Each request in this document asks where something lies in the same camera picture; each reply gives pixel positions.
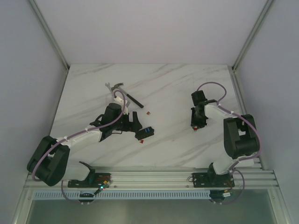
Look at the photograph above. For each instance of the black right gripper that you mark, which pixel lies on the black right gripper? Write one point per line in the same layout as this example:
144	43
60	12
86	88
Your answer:
194	122

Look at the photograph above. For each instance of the white slotted cable duct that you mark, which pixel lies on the white slotted cable duct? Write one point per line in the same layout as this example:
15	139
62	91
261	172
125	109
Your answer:
123	194

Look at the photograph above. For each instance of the aluminium mounting rail frame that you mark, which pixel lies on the aluminium mounting rail frame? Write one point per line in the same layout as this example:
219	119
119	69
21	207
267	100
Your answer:
167	159

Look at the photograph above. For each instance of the black handle claw hammer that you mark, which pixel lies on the black handle claw hammer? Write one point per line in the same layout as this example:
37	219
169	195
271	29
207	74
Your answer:
118	86

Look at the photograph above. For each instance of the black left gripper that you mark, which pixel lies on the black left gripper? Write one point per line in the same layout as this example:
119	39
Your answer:
130	123

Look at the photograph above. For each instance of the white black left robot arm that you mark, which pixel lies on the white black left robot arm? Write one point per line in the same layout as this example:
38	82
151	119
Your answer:
51	162

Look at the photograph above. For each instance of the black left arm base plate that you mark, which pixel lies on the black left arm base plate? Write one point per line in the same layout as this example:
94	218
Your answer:
95	180

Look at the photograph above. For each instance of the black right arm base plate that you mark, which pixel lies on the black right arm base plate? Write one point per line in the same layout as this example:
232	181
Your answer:
206	180

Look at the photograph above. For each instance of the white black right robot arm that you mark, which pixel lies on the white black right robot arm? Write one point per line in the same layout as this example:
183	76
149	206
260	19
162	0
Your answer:
239	138

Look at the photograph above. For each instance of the black fuse box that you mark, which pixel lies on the black fuse box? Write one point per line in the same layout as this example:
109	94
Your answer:
144	133

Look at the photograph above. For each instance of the silver wrench left side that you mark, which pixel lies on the silver wrench left side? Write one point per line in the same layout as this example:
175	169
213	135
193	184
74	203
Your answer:
111	89

